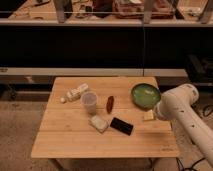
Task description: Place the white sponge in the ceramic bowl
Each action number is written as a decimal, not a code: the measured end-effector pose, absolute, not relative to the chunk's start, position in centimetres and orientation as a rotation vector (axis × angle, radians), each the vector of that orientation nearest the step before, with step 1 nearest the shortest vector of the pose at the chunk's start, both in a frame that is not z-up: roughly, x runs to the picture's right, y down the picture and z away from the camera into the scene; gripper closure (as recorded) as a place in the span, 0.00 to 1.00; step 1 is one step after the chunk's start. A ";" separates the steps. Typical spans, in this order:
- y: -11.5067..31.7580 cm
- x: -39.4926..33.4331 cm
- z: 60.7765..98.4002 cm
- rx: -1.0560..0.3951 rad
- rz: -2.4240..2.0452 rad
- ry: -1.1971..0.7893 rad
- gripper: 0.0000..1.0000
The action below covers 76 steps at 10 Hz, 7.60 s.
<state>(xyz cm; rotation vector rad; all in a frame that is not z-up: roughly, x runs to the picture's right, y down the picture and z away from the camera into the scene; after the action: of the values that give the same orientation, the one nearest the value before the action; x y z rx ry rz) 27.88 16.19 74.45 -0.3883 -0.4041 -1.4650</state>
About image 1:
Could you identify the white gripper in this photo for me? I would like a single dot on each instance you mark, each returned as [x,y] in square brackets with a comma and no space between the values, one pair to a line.
[158,111]

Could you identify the black rectangular phone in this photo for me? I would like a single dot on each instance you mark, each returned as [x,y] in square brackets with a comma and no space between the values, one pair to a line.
[121,126]

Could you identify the white sponge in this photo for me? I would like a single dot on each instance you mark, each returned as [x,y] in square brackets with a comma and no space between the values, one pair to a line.
[99,123]

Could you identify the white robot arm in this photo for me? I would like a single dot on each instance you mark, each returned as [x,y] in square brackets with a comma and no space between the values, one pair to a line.
[176,104]

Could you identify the green ceramic bowl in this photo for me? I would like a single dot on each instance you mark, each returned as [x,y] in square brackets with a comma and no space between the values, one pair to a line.
[145,96]

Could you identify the red brown chili pepper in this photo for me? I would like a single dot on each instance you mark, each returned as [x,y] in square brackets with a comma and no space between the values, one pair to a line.
[110,103]

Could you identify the clear plastic cup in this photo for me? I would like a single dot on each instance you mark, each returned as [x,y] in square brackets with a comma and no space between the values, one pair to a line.
[89,102]

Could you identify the wooden table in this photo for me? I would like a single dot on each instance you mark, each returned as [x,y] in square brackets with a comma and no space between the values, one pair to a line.
[65,131]

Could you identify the black equipment on right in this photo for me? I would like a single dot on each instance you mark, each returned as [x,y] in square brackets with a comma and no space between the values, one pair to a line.
[199,70]

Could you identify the white plastic bottle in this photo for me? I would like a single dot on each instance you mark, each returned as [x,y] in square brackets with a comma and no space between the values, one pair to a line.
[74,94]

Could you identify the long metal shelf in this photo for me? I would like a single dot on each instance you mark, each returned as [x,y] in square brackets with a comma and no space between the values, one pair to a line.
[99,37]

